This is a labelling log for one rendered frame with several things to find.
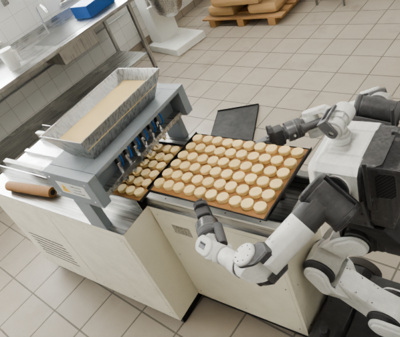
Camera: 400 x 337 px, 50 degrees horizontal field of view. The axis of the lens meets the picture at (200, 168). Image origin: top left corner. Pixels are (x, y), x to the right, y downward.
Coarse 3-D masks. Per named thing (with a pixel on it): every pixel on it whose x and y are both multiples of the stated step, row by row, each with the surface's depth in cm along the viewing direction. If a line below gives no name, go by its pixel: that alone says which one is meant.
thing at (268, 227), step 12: (24, 168) 270; (36, 168) 259; (156, 204) 204; (168, 204) 198; (180, 204) 192; (192, 204) 189; (216, 216) 181; (228, 216) 176; (240, 216) 174; (252, 228) 173; (264, 228) 168; (276, 228) 163
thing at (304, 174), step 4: (36, 132) 297; (40, 132) 294; (300, 172) 182; (304, 172) 181; (296, 176) 182; (300, 176) 180; (304, 176) 179; (308, 176) 178; (296, 180) 184; (300, 180) 182; (304, 180) 181; (308, 180) 180; (296, 184) 186; (300, 184) 184; (304, 184) 183; (308, 184) 181
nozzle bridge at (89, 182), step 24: (168, 96) 211; (144, 120) 200; (168, 120) 220; (120, 144) 191; (48, 168) 197; (72, 168) 190; (96, 168) 183; (72, 192) 194; (96, 192) 182; (96, 216) 199
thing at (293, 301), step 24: (288, 192) 184; (168, 216) 204; (192, 216) 192; (168, 240) 224; (192, 240) 208; (240, 240) 182; (264, 240) 172; (312, 240) 198; (192, 264) 228; (216, 264) 212; (288, 264) 180; (216, 288) 233; (240, 288) 216; (264, 288) 202; (288, 288) 189; (312, 288) 206; (264, 312) 221; (288, 312) 206; (312, 312) 211
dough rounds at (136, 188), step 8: (160, 144) 229; (160, 152) 224; (168, 152) 224; (176, 152) 221; (152, 160) 224; (160, 160) 221; (168, 160) 217; (144, 168) 221; (152, 168) 218; (160, 168) 214; (128, 176) 217; (136, 176) 219; (144, 176) 214; (152, 176) 211; (120, 184) 218; (128, 184) 215; (136, 184) 211; (144, 184) 208; (120, 192) 211; (128, 192) 207; (136, 192) 205; (144, 192) 206
